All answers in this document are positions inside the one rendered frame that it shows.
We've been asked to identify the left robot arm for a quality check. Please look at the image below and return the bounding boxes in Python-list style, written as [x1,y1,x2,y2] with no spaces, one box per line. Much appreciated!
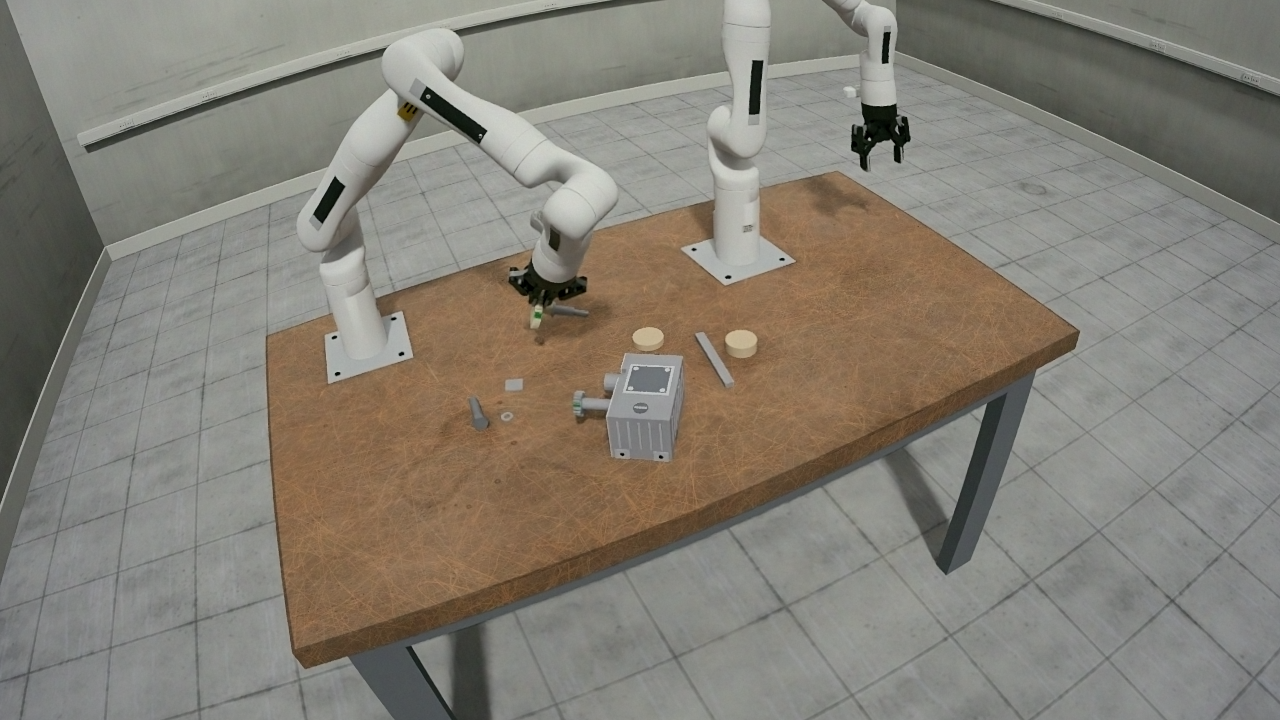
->
[707,0,897,265]

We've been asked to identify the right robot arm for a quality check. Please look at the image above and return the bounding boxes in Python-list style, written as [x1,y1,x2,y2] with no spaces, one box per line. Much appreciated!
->
[296,28,620,360]

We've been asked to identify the grey rectangular bar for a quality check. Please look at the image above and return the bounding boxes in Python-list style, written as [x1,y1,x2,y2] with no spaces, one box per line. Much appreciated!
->
[695,332,733,388]

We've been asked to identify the grey hex bolt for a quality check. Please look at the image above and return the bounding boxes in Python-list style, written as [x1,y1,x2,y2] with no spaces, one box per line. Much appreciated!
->
[468,396,488,430]

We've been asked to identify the grey engine case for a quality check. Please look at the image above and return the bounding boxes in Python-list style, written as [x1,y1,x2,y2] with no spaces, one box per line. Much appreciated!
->
[573,354,685,462]

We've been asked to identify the cream gear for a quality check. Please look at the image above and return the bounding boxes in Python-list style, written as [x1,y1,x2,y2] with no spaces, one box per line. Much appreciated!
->
[530,290,589,329]

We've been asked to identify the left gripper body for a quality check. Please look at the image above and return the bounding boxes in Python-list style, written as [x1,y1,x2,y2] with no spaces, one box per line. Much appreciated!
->
[861,102,897,143]

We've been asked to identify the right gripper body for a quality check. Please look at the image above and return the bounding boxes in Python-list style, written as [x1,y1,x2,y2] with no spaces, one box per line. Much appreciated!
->
[524,258,577,291]

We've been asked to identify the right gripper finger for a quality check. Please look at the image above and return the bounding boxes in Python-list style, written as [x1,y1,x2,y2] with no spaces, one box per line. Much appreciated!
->
[509,266,544,307]
[543,275,588,309]

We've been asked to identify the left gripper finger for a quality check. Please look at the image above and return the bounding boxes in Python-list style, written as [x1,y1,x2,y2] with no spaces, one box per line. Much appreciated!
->
[851,124,884,172]
[887,114,911,164]

